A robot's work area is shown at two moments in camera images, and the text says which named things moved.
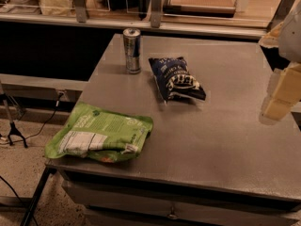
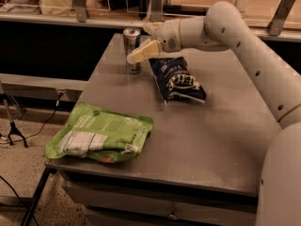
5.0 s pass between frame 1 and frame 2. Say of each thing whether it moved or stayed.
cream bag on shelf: stayed
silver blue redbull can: stayed
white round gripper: moved
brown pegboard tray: stayed
